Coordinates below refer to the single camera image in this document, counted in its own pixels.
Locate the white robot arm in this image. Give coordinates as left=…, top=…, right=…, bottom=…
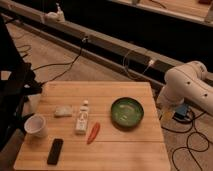
left=157, top=61, right=213, bottom=115

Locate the green bowl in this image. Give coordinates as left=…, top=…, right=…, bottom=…
left=110, top=97, right=144, bottom=128

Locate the red chili pepper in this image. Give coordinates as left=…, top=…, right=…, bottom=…
left=87, top=122, right=100, bottom=144

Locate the white tube bottle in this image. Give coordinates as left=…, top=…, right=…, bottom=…
left=75, top=100, right=89, bottom=135

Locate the white crumpled cloth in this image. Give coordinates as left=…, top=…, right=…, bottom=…
left=54, top=106, right=72, bottom=117

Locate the blue box on floor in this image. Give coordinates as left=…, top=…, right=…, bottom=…
left=173, top=104, right=188, bottom=120

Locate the black remote control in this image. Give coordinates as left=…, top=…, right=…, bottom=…
left=47, top=138, right=63, bottom=165

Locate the black tripod stand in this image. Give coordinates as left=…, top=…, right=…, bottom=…
left=0, top=15, right=42, bottom=151

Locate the white cable loop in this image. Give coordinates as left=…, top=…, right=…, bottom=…
left=121, top=48, right=156, bottom=81

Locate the long metal rail beam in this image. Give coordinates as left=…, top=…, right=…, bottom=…
left=0, top=0, right=213, bottom=88

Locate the black cable on carpet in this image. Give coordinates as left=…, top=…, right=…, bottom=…
left=31, top=36, right=88, bottom=83

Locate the white clamp on rail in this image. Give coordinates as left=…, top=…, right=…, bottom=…
left=45, top=4, right=65, bottom=22

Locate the black floor cables right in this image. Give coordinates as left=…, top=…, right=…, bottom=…
left=161, top=108, right=213, bottom=171

